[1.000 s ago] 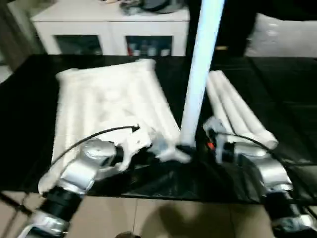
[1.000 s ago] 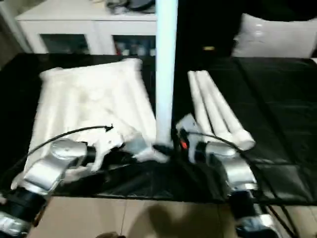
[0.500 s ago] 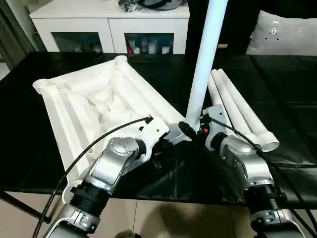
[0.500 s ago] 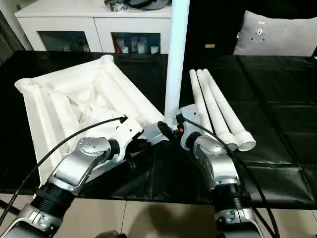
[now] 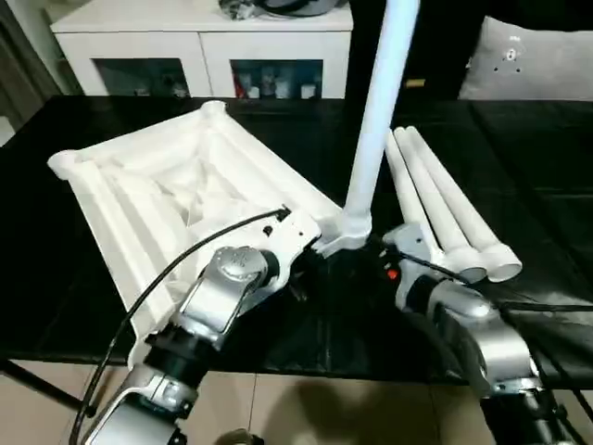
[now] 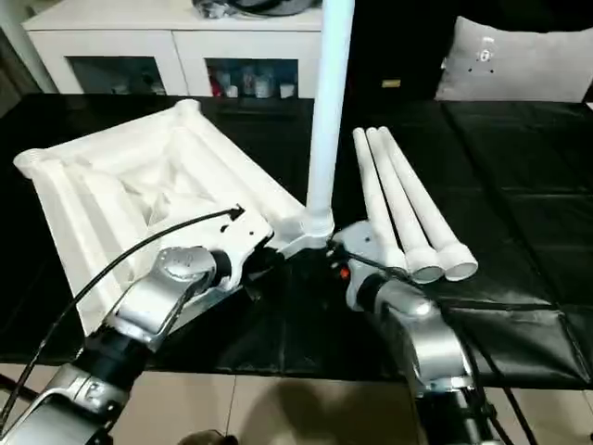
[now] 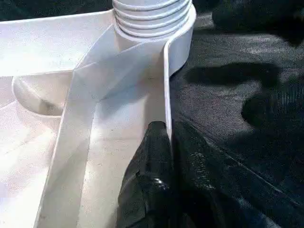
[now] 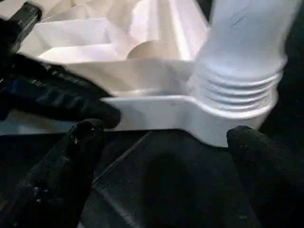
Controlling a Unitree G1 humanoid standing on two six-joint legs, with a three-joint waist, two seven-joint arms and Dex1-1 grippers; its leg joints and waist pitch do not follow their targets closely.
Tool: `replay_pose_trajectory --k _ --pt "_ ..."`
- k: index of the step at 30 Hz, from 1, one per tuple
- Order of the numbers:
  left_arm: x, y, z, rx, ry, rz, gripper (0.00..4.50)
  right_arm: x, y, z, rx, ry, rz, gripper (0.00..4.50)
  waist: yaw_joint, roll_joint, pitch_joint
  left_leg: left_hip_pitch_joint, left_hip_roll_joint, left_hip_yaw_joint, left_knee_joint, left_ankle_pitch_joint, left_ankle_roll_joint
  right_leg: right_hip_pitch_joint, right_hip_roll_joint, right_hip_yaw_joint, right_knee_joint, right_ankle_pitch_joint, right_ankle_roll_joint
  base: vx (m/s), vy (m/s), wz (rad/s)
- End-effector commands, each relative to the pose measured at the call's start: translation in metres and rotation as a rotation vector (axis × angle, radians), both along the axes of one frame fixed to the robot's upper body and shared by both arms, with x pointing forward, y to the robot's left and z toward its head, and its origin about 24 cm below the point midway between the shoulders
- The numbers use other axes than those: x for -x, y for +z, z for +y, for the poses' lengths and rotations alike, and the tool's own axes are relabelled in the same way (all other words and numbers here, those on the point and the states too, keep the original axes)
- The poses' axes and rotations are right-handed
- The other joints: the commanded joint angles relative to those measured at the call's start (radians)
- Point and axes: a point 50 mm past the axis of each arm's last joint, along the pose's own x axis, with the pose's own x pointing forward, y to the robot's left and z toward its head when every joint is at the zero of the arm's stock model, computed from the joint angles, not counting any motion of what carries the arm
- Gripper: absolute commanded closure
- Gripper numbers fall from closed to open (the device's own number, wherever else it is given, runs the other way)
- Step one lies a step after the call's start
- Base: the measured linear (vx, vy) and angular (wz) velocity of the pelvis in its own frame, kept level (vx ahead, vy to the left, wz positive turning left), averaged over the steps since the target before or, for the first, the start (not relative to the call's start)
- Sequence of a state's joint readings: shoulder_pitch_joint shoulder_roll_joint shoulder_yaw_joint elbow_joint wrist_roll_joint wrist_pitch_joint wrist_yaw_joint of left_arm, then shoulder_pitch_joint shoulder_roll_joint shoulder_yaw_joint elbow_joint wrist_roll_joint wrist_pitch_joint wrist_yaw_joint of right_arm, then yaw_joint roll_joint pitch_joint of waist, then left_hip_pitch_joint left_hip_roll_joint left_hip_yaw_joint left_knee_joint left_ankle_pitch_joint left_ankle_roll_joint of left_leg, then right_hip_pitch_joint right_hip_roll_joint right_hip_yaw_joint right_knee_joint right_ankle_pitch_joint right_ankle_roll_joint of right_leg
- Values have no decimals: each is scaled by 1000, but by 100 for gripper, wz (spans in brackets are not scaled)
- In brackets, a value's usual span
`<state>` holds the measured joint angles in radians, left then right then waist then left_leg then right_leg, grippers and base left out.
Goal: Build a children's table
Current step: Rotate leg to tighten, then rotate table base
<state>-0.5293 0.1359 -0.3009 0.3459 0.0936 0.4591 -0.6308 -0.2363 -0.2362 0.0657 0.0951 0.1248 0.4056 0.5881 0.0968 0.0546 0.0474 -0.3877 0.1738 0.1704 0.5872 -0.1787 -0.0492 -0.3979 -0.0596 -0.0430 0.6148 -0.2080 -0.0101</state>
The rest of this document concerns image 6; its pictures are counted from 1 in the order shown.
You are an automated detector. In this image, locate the white sideboard with glass doors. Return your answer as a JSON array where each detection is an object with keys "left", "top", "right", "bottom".
[{"left": 21, "top": 0, "right": 325, "bottom": 99}]

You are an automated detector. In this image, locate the dark round robot body part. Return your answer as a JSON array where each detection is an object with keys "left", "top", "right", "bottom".
[{"left": 183, "top": 429, "right": 238, "bottom": 445}]

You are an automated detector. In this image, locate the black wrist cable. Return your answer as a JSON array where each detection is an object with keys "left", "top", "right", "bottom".
[
  {"left": 0, "top": 203, "right": 246, "bottom": 427},
  {"left": 342, "top": 249, "right": 538, "bottom": 445}
]

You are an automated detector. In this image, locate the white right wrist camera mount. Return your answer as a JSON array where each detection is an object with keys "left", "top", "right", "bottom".
[{"left": 331, "top": 222, "right": 388, "bottom": 312}]

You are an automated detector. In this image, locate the white plastic table leg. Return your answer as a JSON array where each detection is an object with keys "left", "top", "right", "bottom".
[
  {"left": 377, "top": 124, "right": 480, "bottom": 283},
  {"left": 303, "top": 0, "right": 358, "bottom": 251},
  {"left": 364, "top": 125, "right": 444, "bottom": 285},
  {"left": 351, "top": 128, "right": 409, "bottom": 271}
]

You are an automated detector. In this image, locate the white plastic table top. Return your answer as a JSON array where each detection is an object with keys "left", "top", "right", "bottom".
[{"left": 12, "top": 99, "right": 335, "bottom": 338}]

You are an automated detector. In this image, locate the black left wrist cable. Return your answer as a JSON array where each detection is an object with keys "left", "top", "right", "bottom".
[{"left": 0, "top": 203, "right": 246, "bottom": 427}]

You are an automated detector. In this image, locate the black metal frame leg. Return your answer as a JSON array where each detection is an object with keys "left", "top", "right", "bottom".
[{"left": 0, "top": 370, "right": 41, "bottom": 401}]

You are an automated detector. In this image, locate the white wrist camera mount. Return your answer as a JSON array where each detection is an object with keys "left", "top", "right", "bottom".
[
  {"left": 331, "top": 222, "right": 388, "bottom": 312},
  {"left": 210, "top": 210, "right": 274, "bottom": 298}
]

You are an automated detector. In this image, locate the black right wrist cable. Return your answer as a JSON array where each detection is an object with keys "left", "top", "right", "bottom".
[{"left": 342, "top": 249, "right": 538, "bottom": 445}]

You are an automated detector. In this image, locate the black speaker with gold label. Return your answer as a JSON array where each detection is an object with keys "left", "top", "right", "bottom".
[{"left": 342, "top": 0, "right": 453, "bottom": 101}]

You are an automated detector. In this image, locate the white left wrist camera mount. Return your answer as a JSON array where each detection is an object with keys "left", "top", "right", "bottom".
[{"left": 210, "top": 210, "right": 274, "bottom": 298}]

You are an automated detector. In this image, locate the grey helmet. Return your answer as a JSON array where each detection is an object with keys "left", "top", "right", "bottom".
[{"left": 233, "top": 0, "right": 321, "bottom": 16}]

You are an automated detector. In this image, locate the grey cushion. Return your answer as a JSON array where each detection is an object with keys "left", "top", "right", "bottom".
[{"left": 435, "top": 16, "right": 593, "bottom": 102}]

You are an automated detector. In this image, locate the black work mat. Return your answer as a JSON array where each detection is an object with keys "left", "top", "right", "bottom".
[{"left": 0, "top": 92, "right": 593, "bottom": 386}]

